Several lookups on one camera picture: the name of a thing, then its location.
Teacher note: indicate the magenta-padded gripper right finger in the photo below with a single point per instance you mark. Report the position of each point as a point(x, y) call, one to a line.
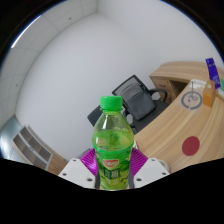
point(151, 170)

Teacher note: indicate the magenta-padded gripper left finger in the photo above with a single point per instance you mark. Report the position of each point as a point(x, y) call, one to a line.
point(76, 170)

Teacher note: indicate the green drink bottle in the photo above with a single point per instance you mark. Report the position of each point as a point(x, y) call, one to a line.
point(112, 150)

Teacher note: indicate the flat round red coaster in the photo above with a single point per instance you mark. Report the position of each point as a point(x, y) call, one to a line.
point(190, 146)

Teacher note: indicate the wooden shelf cabinet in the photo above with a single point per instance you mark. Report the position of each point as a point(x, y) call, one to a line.
point(33, 153)

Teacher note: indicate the grey mesh office chair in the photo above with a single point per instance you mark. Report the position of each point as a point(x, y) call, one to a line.
point(136, 100)

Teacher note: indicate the orange cardboard box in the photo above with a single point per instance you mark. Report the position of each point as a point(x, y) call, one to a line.
point(209, 95)

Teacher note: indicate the wooden side desk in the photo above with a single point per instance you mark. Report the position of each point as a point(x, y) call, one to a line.
point(170, 75)

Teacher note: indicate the green packet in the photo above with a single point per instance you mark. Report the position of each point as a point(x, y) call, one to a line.
point(221, 87)

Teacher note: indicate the purple standing pouch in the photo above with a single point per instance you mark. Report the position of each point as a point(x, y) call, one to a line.
point(212, 71)

